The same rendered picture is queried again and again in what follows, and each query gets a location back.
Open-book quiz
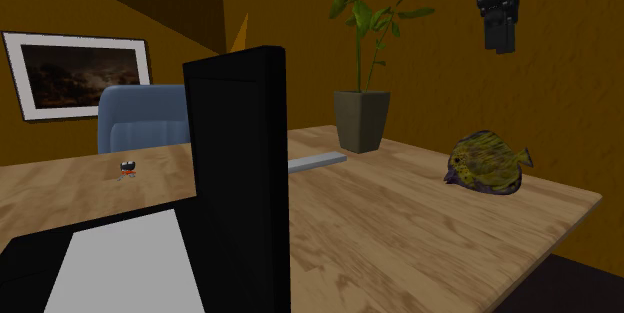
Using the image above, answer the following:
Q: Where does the yellow spotted fish figure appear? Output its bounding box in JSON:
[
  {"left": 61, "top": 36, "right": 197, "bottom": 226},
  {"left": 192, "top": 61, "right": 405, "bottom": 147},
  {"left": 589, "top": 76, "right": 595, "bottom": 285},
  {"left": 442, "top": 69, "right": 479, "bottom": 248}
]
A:
[{"left": 442, "top": 129, "right": 535, "bottom": 197}]

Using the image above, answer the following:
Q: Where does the blue armchair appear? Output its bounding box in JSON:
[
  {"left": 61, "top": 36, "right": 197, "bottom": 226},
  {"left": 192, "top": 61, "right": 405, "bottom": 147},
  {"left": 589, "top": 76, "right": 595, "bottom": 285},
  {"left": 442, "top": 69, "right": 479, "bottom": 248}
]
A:
[{"left": 96, "top": 83, "right": 193, "bottom": 155}]

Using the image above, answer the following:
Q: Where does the white framed dark wall picture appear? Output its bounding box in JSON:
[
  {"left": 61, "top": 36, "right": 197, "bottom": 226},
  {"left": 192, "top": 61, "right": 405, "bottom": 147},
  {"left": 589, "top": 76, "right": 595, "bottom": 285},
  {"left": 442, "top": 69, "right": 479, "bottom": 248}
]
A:
[{"left": 0, "top": 30, "right": 153, "bottom": 123}]

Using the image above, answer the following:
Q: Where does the grey flat bar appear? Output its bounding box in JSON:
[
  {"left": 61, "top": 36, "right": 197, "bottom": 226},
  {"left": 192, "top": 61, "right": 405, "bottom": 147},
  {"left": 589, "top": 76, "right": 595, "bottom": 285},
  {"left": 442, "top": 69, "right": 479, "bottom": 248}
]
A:
[{"left": 287, "top": 151, "right": 349, "bottom": 175}]

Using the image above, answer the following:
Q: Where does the green plant in dark pot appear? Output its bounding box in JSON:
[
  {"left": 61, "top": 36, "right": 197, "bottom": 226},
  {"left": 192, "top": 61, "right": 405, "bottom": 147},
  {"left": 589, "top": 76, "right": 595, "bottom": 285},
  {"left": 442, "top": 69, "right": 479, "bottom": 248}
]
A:
[{"left": 328, "top": 0, "right": 451, "bottom": 155}]

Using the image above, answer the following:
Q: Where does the wooden table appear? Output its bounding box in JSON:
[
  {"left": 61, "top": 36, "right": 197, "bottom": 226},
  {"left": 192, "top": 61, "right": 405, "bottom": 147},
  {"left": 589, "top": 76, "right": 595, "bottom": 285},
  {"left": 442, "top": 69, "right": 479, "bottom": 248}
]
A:
[{"left": 0, "top": 124, "right": 604, "bottom": 313}]

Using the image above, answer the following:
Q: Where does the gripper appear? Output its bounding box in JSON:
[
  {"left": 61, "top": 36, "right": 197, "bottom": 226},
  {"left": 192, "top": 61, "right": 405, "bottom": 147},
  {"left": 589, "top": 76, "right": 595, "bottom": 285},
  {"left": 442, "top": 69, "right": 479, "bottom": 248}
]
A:
[{"left": 479, "top": 1, "right": 519, "bottom": 55}]

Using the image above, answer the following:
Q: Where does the black open laptop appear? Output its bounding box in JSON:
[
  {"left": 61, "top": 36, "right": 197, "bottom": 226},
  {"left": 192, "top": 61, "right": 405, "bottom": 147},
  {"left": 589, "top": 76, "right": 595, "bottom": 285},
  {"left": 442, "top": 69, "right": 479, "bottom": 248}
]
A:
[{"left": 0, "top": 45, "right": 293, "bottom": 313}]

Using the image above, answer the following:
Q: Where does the small black orange toy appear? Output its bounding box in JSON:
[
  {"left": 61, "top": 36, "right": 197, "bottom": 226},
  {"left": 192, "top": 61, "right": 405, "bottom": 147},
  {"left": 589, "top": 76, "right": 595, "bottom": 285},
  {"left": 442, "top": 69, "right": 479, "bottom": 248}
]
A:
[{"left": 115, "top": 159, "right": 139, "bottom": 182}]

